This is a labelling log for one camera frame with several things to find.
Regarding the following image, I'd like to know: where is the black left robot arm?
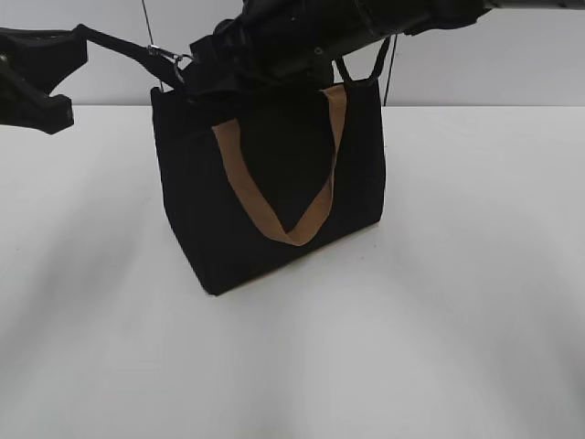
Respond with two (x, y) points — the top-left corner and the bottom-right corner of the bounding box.
(1, 27), (88, 134)

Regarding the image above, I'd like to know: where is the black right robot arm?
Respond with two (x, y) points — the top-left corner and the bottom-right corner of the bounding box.
(182, 0), (584, 97)

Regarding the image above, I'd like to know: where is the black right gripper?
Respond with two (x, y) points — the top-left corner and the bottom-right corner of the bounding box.
(187, 1), (383, 97)

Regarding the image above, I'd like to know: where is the black zipper pull strap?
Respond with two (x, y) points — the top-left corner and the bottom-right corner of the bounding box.
(75, 25), (196, 86)

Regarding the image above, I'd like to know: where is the black bag with tan handles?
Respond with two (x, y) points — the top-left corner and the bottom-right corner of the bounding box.
(150, 68), (388, 296)

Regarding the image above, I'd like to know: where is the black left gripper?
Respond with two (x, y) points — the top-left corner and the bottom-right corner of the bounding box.
(1, 28), (88, 134)

